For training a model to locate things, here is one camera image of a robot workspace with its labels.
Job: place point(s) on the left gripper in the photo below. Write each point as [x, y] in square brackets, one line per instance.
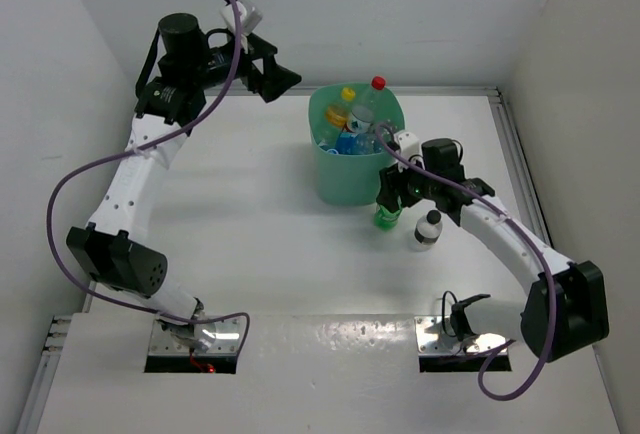
[274, 78]

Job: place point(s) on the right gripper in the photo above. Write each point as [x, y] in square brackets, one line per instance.
[391, 181]

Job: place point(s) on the green plastic bottle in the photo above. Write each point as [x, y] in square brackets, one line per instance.
[386, 219]

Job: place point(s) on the black label clear bottle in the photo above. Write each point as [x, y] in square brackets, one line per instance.
[386, 126]

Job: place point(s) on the black cap small bottle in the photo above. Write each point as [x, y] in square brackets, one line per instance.
[428, 230]

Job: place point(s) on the yellow cap orange label bottle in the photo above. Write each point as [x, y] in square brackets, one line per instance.
[335, 116]

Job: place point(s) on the red cap red label bottle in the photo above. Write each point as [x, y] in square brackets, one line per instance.
[362, 114]

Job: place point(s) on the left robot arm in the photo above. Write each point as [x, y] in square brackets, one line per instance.
[180, 66]

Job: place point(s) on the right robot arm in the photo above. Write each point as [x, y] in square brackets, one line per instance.
[565, 307]

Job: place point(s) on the green plastic bin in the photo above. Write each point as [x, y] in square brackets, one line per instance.
[349, 180]

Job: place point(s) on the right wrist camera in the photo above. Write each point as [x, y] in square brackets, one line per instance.
[407, 145]

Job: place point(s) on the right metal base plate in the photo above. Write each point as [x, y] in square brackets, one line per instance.
[434, 338]

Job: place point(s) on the metal base plate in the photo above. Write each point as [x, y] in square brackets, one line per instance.
[434, 338]
[212, 339]

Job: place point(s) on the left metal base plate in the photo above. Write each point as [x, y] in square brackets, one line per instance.
[212, 339]

